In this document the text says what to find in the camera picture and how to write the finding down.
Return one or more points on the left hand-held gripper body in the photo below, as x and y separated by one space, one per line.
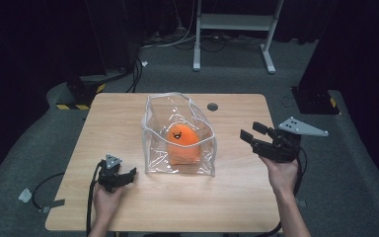
110 176

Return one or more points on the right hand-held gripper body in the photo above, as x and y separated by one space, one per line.
283 144

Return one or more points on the clear plastic bag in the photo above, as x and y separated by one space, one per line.
177 138

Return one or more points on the orange plush toy with face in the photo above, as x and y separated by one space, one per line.
182 144

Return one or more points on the person's left hand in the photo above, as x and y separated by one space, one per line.
107 205

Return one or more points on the person's right hand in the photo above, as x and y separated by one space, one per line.
283 176

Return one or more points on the grey table grommet hole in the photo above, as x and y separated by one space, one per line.
212 106

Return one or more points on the black striped stand base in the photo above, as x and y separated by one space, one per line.
314 100
80 94

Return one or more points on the grey tape strip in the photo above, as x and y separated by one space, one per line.
54 204
302 203

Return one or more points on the grey tape piece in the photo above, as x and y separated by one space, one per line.
25 195

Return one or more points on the white metal stand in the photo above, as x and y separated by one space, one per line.
233 21

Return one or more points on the small white tag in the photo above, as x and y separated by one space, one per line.
144 63

